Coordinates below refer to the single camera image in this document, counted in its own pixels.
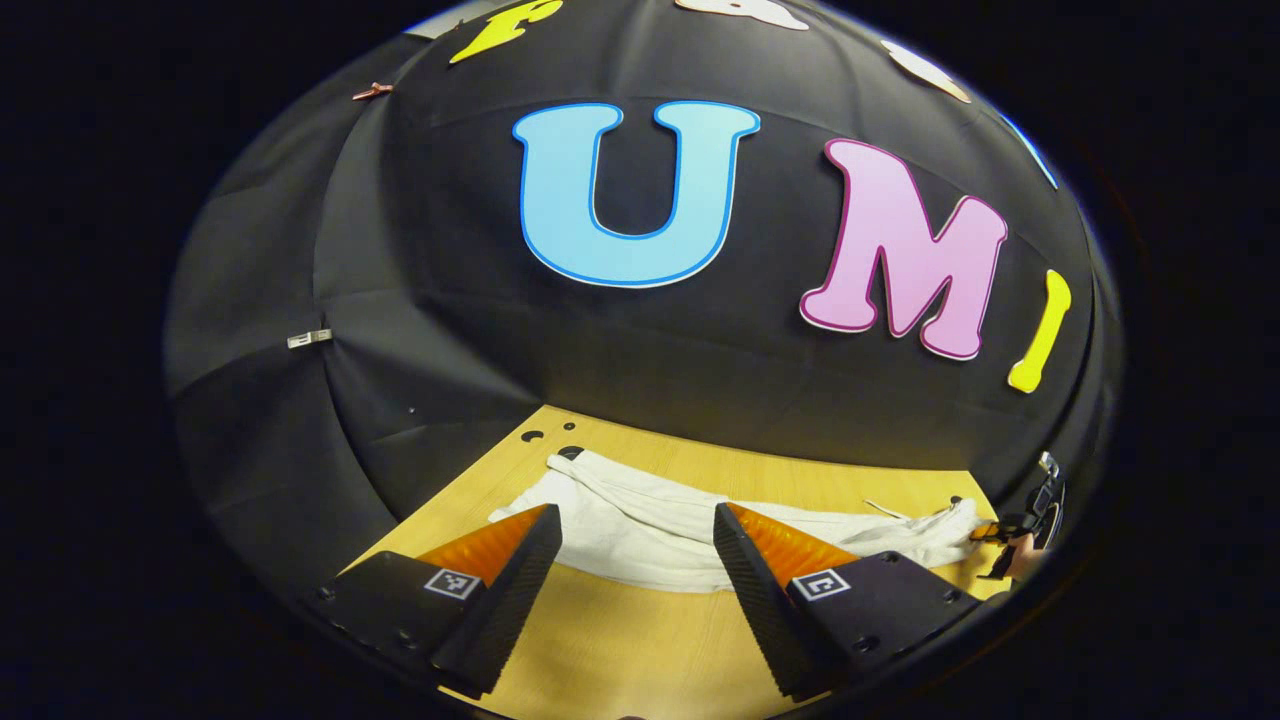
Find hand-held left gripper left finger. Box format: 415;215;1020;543
300;503;564;701

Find black backdrop cloth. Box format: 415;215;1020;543
165;0;1123;601

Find white jeans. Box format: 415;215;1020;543
488;447;981;594

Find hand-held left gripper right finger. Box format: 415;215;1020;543
713;501;987;703

